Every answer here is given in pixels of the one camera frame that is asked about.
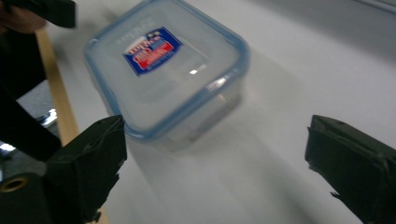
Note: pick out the clear blue-rimmed plastic container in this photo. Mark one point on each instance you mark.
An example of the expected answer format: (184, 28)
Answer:
(174, 93)

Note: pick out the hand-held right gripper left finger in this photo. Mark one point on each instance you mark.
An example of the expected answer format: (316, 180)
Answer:
(90, 165)

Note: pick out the wooden table edge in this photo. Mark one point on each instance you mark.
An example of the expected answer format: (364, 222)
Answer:
(59, 99)

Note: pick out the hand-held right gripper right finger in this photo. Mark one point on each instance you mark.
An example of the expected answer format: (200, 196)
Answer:
(355, 168)

